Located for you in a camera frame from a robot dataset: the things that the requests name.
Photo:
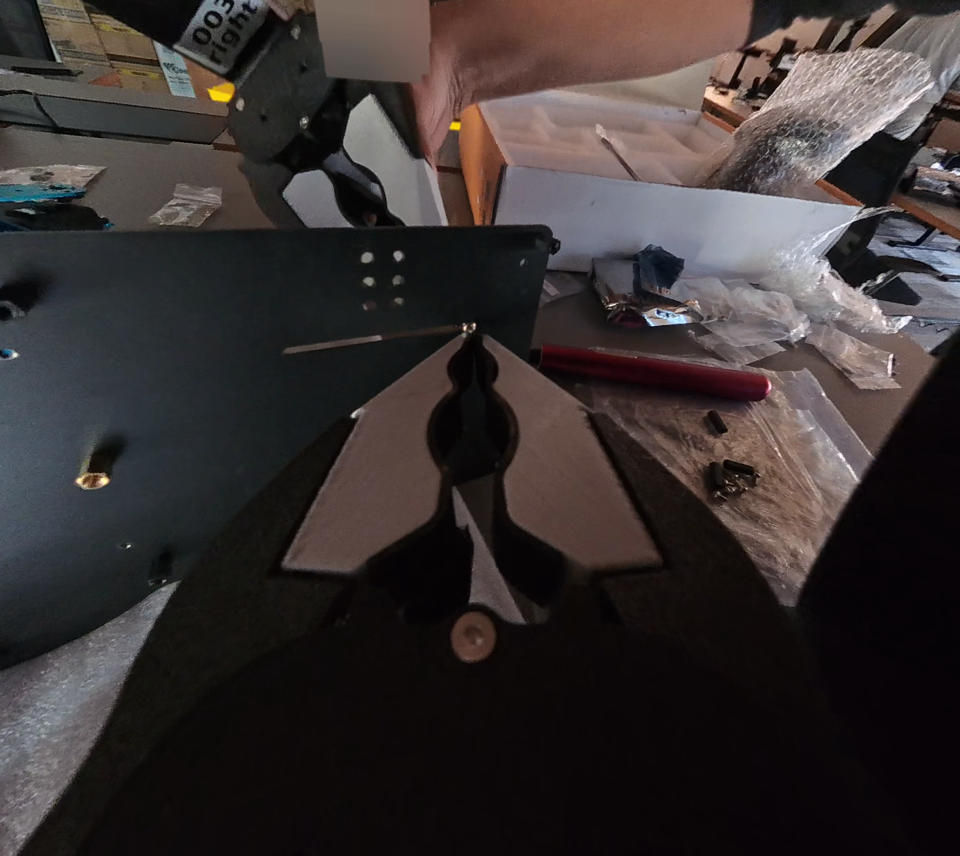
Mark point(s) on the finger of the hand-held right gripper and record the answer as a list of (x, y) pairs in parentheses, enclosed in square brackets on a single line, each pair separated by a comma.
[(405, 173), (319, 203)]

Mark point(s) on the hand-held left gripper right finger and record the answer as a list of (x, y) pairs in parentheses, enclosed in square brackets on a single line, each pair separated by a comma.
[(577, 488)]

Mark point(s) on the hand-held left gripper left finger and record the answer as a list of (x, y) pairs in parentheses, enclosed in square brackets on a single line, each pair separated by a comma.
[(375, 488)]

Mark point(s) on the blue hobby robot arm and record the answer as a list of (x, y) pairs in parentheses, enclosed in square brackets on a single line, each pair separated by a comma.
[(225, 383)]

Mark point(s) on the person's right forearm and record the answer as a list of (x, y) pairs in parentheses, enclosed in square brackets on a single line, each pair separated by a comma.
[(600, 8)]

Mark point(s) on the person's right hand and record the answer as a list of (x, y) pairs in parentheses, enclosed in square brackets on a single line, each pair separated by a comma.
[(446, 91)]

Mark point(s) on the red screwdriver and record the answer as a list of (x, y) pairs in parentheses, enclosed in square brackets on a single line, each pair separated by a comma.
[(652, 372)]

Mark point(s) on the stack of cardboard boxes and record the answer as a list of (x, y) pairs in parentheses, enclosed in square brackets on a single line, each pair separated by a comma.
[(97, 38)]

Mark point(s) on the silver foil bag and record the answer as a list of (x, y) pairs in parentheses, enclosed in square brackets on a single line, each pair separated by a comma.
[(637, 305)]

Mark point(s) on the large clear zip bag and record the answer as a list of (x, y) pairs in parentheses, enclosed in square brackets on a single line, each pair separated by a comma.
[(787, 518)]

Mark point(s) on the pile of clear parts bags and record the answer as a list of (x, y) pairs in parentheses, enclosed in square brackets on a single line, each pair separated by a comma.
[(750, 316)]

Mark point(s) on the orange cardboard box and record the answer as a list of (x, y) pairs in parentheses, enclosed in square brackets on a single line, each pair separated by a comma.
[(675, 226)]

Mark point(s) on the white foam sheet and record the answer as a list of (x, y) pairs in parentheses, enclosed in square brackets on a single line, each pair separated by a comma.
[(60, 706)]

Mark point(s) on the bubble wrap bundle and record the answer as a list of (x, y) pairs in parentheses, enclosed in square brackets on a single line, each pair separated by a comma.
[(810, 121)]

